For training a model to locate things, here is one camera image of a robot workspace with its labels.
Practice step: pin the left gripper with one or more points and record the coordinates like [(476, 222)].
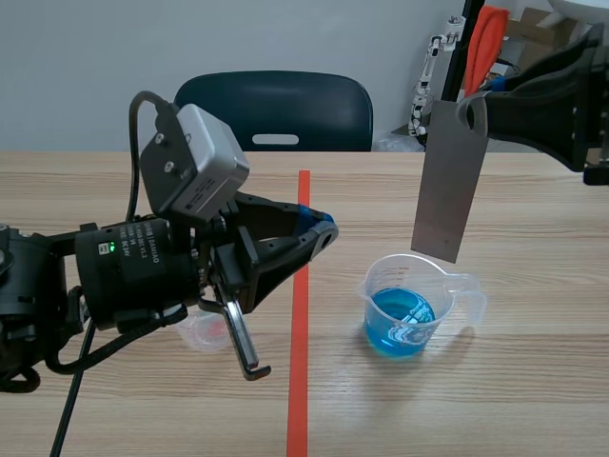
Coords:
[(228, 281)]

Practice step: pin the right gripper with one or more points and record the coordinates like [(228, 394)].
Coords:
[(595, 105)]

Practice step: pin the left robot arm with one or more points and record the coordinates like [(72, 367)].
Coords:
[(119, 266)]

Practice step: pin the white jointed robot arm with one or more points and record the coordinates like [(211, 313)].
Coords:
[(423, 85)]

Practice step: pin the brown cardboard box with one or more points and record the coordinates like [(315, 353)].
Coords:
[(533, 38)]

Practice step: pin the small empty clear beaker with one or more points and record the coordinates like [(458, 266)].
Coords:
[(204, 333)]

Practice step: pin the dark blue chair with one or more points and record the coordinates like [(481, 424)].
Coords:
[(285, 109)]

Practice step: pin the clear plastic bag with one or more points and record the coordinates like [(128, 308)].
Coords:
[(399, 142)]

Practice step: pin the clear beaker with blue liquid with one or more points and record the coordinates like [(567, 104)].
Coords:
[(399, 323)]

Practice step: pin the black metal rail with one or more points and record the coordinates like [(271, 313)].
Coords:
[(459, 47)]

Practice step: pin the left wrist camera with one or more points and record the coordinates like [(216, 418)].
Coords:
[(200, 157)]

